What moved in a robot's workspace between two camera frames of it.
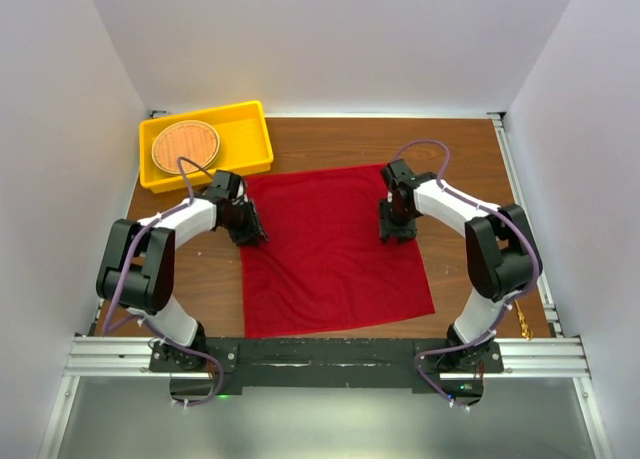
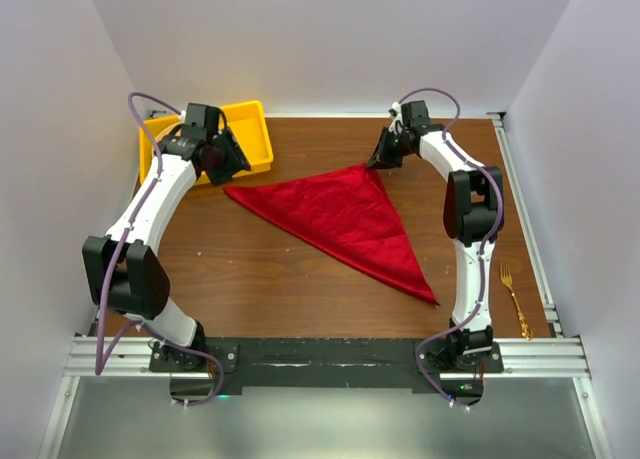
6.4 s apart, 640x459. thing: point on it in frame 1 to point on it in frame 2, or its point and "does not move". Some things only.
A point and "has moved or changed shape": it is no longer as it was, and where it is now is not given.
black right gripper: x=387 y=228 to x=382 y=155
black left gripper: x=253 y=229 to x=236 y=160
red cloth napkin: x=323 y=266 has moved or changed shape
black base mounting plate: x=411 y=363 does not move
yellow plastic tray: x=244 y=147 does not move
